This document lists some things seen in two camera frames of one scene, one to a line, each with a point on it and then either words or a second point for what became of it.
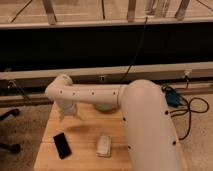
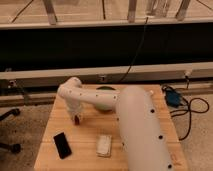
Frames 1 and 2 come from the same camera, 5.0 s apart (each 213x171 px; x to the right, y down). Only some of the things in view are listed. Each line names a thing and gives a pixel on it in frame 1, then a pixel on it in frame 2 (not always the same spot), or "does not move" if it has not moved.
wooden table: [81, 137] does not move
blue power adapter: [172, 98] does not move
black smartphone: [61, 144] does not move
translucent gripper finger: [61, 116] to [72, 118]
